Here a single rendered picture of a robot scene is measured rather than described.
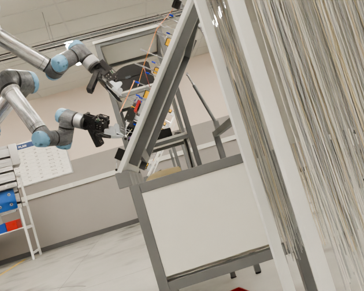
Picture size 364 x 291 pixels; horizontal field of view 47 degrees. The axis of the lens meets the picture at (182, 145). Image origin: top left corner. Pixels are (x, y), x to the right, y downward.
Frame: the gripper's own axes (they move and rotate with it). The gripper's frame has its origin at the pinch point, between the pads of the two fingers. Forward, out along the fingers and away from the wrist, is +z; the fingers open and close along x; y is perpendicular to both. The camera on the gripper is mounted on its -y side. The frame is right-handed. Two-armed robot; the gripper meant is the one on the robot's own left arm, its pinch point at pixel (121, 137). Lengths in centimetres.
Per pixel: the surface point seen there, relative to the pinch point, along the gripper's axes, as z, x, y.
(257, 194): 73, -43, 20
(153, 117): 16.6, -1.0, 14.9
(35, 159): -482, 468, -392
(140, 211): 28.5, -31.9, -11.2
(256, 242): 73, -17, -19
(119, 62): -88, 144, -16
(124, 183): 19.6, -29.8, -2.5
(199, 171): 44.8, -14.5, 3.9
